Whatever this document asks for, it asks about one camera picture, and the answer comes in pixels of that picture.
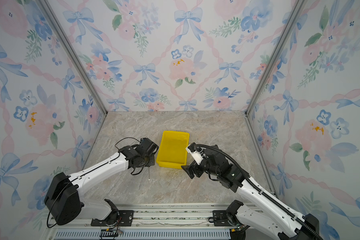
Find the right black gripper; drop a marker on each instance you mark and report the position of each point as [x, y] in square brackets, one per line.
[195, 167]

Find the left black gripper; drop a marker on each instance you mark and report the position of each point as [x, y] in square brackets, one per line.
[152, 161]

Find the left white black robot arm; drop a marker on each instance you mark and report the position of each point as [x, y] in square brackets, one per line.
[65, 197]

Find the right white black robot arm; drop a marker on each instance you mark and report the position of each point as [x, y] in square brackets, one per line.
[277, 220]

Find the yellow plastic bin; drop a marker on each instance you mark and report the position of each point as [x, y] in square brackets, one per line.
[172, 151]

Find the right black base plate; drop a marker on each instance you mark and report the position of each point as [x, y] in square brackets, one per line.
[224, 218]

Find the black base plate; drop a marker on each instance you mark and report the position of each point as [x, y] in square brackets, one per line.
[224, 218]
[122, 218]

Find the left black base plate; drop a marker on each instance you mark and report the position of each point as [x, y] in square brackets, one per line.
[122, 218]

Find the aluminium rail frame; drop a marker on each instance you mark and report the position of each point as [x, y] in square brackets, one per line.
[160, 222]

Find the left aluminium corner post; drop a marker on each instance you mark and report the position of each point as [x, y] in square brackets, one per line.
[73, 56]

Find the aluminium corner post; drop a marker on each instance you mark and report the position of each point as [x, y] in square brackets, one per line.
[73, 56]
[279, 47]

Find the right aluminium corner post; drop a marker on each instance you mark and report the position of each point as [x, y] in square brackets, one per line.
[279, 47]

